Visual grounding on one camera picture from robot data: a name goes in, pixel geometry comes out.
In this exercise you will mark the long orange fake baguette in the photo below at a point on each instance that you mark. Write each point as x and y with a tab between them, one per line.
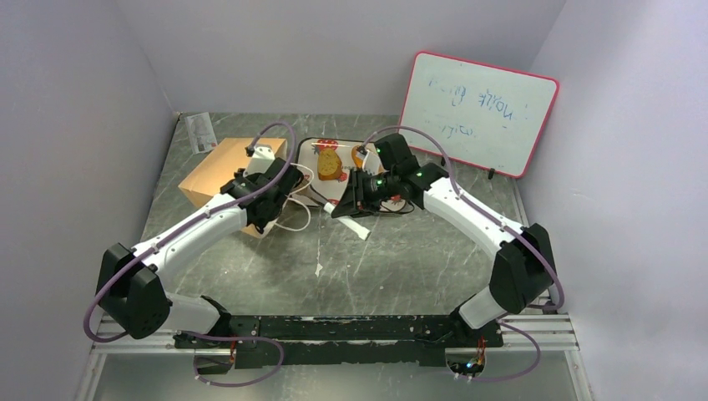
358	155

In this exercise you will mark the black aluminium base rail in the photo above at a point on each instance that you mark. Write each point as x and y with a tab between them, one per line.
428	340

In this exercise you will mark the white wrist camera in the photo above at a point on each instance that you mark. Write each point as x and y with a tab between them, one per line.
373	164
260	161

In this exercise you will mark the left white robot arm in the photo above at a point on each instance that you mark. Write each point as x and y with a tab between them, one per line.
132	279

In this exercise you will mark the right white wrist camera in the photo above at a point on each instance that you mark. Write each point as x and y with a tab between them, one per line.
373	164

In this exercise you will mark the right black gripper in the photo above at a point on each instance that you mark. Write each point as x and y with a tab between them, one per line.
353	203

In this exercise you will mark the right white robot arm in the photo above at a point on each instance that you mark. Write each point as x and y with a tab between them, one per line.
522	255

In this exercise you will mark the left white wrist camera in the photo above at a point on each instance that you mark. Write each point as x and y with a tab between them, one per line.
260	161

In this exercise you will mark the clear plastic wrapper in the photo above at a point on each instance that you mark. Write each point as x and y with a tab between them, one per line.
200	133

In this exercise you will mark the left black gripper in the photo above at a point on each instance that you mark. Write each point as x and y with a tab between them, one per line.
254	178

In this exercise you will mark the brown paper bag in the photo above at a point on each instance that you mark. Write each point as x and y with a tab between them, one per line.
219	189

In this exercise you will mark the fake orange bread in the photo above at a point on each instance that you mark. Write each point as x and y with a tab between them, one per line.
329	165

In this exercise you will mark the pink framed whiteboard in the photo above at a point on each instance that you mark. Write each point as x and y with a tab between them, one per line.
476	113

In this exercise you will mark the strawberry pattern tray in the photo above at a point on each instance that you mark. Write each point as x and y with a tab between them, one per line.
307	156

